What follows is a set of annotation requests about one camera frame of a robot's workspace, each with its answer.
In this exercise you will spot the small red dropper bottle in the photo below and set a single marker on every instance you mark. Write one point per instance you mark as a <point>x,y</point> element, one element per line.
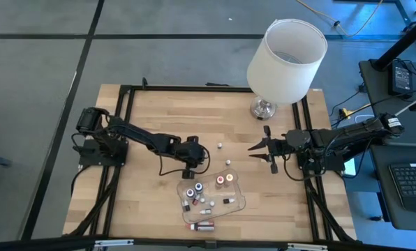
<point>195,199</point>

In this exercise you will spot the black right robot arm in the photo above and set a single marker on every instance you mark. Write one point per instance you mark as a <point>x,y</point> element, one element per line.
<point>351,134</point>

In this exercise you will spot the large purple food coloring bottle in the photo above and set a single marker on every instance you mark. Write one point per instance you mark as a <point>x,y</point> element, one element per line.
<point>190,192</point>

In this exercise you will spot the yellow power plug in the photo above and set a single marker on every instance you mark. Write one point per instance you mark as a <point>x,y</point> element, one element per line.
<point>345,112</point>

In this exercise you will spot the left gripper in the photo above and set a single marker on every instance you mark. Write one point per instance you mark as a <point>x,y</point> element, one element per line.
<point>190,153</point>

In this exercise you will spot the dark grey keyboard shelf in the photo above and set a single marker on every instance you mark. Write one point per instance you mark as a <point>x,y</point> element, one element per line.
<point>382,195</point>

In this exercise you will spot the black stand pole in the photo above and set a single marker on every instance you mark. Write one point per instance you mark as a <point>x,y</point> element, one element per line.
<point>403,42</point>

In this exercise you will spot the black aluminium table frame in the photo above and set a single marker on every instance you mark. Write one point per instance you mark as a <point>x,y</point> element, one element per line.
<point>194,88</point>

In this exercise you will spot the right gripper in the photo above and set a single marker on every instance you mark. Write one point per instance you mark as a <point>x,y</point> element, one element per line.
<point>278,148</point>

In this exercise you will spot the silver lamp with white shade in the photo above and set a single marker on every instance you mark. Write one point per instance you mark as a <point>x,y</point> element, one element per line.
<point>284,62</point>

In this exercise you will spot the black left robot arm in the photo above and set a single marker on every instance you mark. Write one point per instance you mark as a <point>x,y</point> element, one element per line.
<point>138,134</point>

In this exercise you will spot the white rod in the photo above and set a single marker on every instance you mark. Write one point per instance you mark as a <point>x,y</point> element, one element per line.
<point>412,104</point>

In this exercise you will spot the silver metal bracket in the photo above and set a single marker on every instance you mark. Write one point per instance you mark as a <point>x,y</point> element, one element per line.
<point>307,247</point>
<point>113,242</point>

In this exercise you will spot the black power adapter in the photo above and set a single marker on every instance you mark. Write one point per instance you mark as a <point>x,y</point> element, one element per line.
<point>400,78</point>

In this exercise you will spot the black keyboard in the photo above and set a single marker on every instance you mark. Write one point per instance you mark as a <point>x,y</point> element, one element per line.
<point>412,181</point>

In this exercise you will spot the dark grey side desk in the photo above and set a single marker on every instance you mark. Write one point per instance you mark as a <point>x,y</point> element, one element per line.
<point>375,90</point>

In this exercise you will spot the white rectangular device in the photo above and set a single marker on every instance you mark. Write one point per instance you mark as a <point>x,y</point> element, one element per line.
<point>349,166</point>

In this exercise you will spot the large yellow food coloring bottle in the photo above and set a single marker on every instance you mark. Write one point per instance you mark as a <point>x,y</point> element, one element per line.
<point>229,177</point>

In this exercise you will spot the small black dropper bottle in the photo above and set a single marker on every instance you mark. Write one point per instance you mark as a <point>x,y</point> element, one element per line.
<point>228,201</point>

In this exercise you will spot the black rig crossbar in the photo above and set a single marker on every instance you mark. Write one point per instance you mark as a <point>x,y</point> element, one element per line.
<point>54,244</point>

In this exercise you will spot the clear plastic tray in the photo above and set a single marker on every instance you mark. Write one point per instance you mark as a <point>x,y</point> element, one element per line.
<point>236,195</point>

